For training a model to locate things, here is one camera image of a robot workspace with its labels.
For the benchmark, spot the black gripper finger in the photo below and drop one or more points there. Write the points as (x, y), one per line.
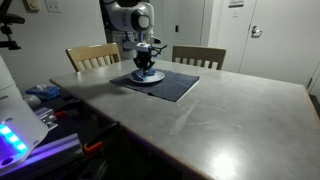
(150, 66)
(139, 66)

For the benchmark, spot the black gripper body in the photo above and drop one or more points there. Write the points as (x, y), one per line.
(144, 56)

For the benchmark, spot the blue microfibre cloth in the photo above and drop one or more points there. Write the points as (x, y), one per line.
(150, 76)

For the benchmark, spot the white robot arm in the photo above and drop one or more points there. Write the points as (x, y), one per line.
(120, 16)

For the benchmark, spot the white round plate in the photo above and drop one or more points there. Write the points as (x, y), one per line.
(160, 77)

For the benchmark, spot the dark blue placemat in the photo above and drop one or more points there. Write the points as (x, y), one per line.
(173, 86)

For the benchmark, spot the light wooden chair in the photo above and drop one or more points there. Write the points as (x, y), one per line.
(93, 50)

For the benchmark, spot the dark wooden chair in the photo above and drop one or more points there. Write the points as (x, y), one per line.
(198, 52)

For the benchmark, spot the blue tissue pack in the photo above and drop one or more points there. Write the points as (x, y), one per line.
(45, 92)

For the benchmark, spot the white door sign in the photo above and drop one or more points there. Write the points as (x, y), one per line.
(236, 3)

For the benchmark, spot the short aluminium profile block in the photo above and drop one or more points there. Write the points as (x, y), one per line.
(45, 116)

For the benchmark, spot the small white round object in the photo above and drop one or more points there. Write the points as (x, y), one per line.
(31, 100)

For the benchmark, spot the white device with blue light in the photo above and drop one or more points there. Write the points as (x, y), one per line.
(56, 148)

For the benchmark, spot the black wall switch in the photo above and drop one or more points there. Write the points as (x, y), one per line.
(176, 28)

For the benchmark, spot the white double switch plate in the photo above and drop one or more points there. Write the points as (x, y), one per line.
(53, 5)

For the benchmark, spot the black camera on stand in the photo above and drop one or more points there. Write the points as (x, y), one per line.
(10, 19)

